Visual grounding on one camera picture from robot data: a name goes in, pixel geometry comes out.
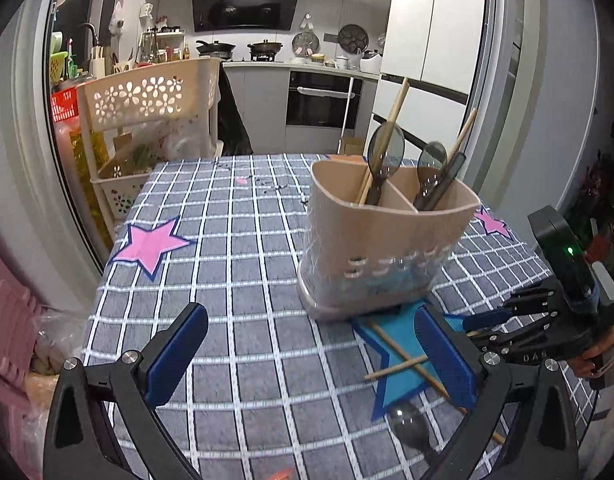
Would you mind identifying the smoky plastic spoon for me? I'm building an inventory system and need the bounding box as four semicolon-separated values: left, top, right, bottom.
387;401;438;465
365;122;406;206
413;141;447;210

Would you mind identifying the dark plastic utensil handle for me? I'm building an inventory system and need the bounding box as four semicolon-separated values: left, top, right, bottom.
415;152;466;211

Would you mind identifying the person's right hand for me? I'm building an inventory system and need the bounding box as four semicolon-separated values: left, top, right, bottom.
567;331;614;378

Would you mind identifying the bag of peanuts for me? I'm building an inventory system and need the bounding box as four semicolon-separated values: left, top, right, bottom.
30;309;88;376

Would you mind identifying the beige utensil holder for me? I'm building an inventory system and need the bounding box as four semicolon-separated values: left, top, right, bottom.
297;157;480;322

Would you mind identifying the grey checked tablecloth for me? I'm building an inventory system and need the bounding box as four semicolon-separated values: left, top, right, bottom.
81;153;601;480

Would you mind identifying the built-in black oven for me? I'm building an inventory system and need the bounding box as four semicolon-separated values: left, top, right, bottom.
285;70;363;129

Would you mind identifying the white refrigerator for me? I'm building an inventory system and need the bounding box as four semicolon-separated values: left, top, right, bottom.
370;0;487;160

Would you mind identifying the red plastic basket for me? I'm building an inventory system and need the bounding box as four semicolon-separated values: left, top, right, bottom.
51;87;78;124

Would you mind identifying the beige perforated storage rack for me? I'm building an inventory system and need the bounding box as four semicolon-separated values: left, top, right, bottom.
76;56;223;230

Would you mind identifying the black wok on stove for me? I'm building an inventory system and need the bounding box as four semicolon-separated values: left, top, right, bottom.
196;39;235;60

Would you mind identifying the black range hood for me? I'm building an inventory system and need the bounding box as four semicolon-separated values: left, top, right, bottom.
192;0;298;32

